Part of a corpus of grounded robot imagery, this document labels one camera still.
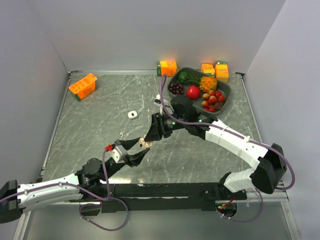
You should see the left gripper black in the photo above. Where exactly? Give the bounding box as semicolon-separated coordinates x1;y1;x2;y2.
99;137;149;181

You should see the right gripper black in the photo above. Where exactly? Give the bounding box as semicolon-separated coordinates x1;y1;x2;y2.
144;111;188;142

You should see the beige earbud charging case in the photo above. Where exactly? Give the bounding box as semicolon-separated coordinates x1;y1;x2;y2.
138;137;153;148

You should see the white earbud charging case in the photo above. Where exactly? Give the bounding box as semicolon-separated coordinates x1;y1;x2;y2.
127;110;138;120

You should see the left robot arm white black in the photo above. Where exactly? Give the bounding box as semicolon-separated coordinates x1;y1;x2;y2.
0;137;153;224

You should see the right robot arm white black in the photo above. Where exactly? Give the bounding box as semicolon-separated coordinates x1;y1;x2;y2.
144;95;287;199

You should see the purple grape bunch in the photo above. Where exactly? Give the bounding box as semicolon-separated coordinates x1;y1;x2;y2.
168;82;184;95

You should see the red apple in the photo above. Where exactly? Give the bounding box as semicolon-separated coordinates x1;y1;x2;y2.
186;85;201;100

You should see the green lime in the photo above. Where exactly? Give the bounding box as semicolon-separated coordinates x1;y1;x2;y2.
178;71;189;84

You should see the green leafy sprig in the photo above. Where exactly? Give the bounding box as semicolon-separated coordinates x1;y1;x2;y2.
187;74;201;86

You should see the red cherry bunch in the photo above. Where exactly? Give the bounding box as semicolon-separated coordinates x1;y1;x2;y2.
201;90;226;113

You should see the orange juice carton centre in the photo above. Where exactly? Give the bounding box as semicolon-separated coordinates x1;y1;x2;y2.
156;61;178;77

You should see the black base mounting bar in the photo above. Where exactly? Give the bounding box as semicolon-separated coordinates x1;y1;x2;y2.
68;182;248;217

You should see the orange spiky fruit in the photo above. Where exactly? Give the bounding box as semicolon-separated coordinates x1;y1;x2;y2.
199;76;218;93

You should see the orange juice carton left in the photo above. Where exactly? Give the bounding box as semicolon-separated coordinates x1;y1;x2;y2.
68;73;98;101

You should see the dark grey fruit tray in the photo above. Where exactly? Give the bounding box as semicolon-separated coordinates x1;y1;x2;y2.
166;67;231;116

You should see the orange juice carton lying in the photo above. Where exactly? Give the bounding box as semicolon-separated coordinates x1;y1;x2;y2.
201;63;216;77

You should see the orange juice carton right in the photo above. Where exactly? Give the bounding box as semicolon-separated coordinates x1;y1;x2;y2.
214;61;229;82

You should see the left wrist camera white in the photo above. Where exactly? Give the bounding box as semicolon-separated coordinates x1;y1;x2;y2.
110;145;128;163

